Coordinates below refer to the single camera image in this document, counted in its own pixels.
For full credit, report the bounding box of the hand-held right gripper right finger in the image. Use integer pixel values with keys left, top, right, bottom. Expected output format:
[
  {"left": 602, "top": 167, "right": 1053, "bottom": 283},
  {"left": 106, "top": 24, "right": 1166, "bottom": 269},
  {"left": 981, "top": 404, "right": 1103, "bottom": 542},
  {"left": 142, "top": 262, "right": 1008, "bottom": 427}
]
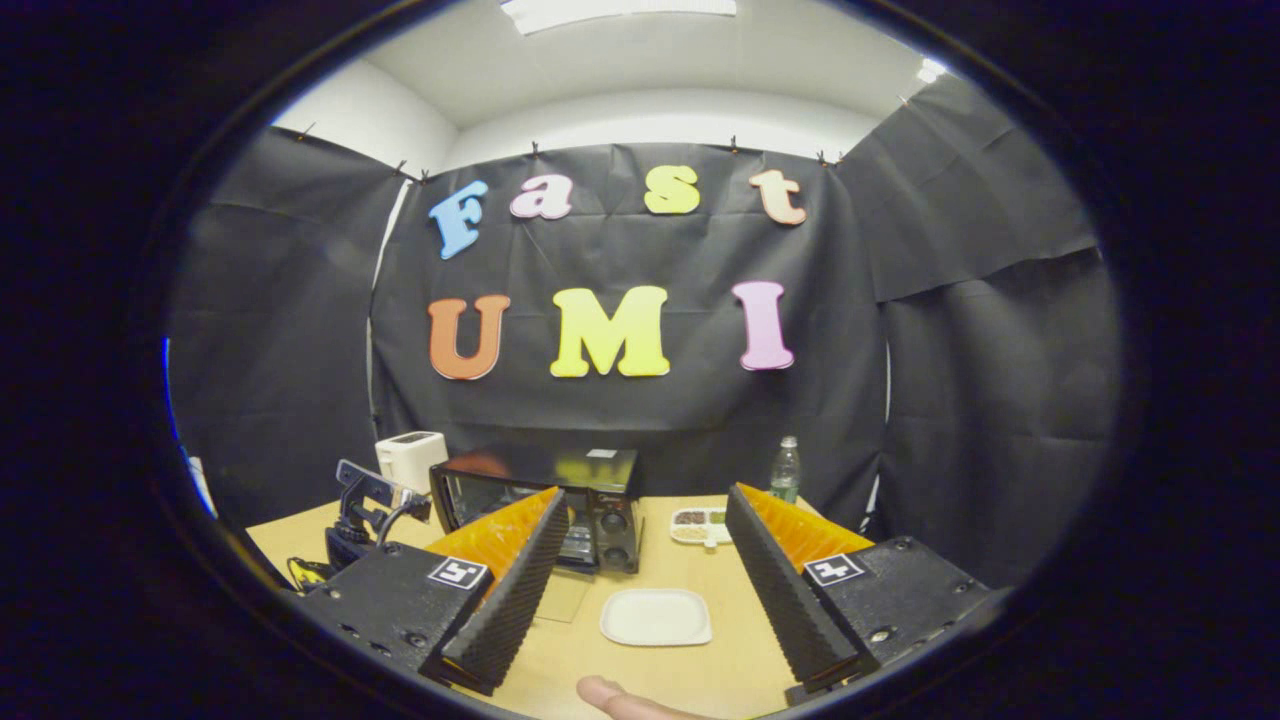
[{"left": 722, "top": 484, "right": 993, "bottom": 694}]

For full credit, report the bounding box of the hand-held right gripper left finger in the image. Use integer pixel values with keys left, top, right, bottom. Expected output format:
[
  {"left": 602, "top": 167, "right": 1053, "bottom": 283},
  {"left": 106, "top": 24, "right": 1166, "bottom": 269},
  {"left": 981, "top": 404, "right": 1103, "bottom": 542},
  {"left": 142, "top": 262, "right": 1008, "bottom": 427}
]
[{"left": 298, "top": 487, "right": 573, "bottom": 696}]

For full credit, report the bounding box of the black electric oven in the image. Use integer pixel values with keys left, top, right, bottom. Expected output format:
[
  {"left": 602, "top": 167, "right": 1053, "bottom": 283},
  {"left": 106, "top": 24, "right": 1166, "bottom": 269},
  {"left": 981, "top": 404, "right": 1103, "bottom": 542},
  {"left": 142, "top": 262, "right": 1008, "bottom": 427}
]
[{"left": 430, "top": 448, "right": 646, "bottom": 626}]

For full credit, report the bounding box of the white toaster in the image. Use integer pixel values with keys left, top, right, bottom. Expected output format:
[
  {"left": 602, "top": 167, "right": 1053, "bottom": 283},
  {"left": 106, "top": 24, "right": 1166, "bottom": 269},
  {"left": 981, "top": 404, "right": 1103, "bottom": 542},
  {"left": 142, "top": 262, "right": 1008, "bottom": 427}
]
[{"left": 376, "top": 431, "right": 449, "bottom": 496}]

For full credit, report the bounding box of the white divided grain dish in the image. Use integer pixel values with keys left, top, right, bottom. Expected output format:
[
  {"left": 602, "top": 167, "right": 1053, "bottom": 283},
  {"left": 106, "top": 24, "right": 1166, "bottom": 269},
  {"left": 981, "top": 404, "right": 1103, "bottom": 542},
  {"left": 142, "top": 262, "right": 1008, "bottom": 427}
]
[{"left": 670, "top": 508, "right": 733, "bottom": 549}]

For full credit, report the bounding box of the clear green-label water bottle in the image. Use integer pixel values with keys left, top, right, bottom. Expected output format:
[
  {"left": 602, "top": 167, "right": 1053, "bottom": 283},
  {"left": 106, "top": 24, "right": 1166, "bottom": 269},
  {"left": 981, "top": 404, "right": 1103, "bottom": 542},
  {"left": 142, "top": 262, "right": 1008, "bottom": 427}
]
[{"left": 770, "top": 436, "right": 802, "bottom": 504}]

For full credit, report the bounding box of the white square plate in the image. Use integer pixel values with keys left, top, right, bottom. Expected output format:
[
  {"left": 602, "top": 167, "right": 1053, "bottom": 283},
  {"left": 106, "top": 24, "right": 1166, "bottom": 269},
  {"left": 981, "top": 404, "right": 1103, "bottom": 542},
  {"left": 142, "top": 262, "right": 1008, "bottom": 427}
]
[{"left": 600, "top": 588, "right": 713, "bottom": 647}]

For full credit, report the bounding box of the black backdrop cloth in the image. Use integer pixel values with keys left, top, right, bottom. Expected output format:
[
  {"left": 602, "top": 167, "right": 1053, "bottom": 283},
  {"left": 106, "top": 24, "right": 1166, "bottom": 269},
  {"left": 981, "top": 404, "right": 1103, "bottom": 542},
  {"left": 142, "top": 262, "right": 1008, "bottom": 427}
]
[{"left": 165, "top": 75, "right": 1121, "bottom": 591}]

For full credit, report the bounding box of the long ceiling light panel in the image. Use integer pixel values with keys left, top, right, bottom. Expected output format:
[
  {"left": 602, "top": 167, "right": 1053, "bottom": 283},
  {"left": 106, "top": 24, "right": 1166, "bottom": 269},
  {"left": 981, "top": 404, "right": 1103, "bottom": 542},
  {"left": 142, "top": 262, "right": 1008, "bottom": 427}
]
[{"left": 500, "top": 0, "right": 738, "bottom": 36}]

